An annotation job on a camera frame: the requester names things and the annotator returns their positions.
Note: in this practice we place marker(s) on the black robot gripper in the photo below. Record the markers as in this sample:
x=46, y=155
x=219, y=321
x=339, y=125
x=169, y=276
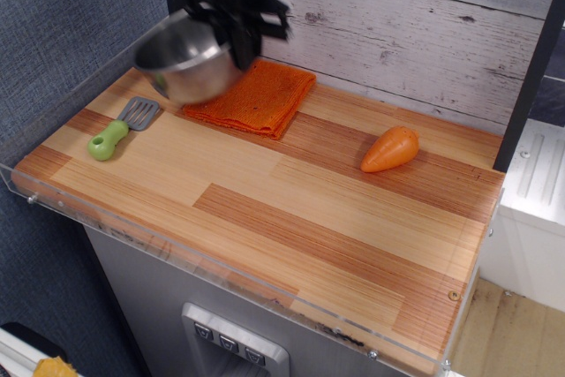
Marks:
x=257, y=17

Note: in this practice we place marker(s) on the clear acrylic table guard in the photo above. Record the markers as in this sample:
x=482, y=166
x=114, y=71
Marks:
x=393, y=252

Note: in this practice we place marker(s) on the stainless steel pot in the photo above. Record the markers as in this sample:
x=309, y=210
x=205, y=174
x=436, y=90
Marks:
x=185, y=61

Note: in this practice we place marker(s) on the green handled grey spatula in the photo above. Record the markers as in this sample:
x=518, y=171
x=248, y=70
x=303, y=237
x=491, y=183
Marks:
x=136, y=115

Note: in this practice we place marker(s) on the silver dispenser button panel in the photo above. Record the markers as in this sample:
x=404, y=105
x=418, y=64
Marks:
x=220, y=347

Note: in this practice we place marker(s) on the grey toy fridge cabinet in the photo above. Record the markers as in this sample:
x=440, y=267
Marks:
x=151, y=288

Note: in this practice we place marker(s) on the yellow object bottom left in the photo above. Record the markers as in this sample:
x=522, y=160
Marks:
x=54, y=367

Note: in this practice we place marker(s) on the white toy sink counter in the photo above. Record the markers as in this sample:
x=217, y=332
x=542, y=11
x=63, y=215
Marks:
x=524, y=247

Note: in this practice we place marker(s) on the orange plastic carrot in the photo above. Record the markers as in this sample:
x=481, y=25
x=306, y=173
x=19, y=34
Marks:
x=395, y=147

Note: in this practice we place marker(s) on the black right frame post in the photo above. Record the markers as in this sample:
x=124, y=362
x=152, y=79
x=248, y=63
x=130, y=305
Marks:
x=548, y=38

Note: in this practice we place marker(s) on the orange folded cloth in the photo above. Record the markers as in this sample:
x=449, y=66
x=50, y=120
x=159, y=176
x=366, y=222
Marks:
x=263, y=102

